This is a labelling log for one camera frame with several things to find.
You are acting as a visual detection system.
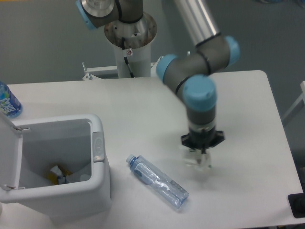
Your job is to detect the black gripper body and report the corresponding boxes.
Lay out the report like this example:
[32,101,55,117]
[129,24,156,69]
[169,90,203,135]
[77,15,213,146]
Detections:
[181,127,225,149]

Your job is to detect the white paper trash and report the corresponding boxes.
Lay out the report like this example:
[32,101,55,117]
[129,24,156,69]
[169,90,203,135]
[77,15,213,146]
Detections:
[183,148,212,171]

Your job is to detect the clear plastic bottle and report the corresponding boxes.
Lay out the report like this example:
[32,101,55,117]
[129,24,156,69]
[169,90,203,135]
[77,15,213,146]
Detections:
[126,155,189,209]

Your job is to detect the white plastic trash can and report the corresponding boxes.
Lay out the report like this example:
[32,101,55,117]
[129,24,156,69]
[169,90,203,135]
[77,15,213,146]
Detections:
[0,114,112,218]

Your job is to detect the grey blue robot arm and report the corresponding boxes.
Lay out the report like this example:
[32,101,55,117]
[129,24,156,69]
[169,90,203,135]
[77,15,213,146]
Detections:
[76,0,240,155]

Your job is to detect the yellow white trash in bin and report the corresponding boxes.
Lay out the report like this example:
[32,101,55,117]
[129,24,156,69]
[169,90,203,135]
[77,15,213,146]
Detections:
[47,165,72,185]

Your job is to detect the black table clamp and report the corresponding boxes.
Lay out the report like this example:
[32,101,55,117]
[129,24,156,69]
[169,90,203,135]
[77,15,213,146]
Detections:
[288,193,305,219]

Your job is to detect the blue labelled water bottle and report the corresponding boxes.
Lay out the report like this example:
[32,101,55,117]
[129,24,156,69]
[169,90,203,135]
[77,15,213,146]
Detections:
[0,82,22,118]

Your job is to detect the white middle floor bracket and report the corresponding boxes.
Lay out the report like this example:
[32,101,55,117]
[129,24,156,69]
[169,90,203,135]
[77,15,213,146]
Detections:
[150,55,164,77]

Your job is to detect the white floor bracket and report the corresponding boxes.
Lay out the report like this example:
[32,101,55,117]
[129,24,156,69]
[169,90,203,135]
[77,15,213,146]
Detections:
[150,55,164,77]
[82,62,118,81]

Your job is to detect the white left floor bracket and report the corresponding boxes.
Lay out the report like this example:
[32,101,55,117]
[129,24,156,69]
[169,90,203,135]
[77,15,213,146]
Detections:
[82,62,118,81]

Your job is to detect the white frame at right edge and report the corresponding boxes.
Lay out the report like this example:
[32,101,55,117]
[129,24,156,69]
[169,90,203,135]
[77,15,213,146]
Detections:
[282,81,305,126]

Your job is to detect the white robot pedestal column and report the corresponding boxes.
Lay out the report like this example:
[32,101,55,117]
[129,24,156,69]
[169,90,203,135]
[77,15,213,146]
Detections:
[104,13,157,78]

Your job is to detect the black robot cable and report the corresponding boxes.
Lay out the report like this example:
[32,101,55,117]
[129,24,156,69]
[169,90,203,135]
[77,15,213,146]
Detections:
[121,37,135,78]

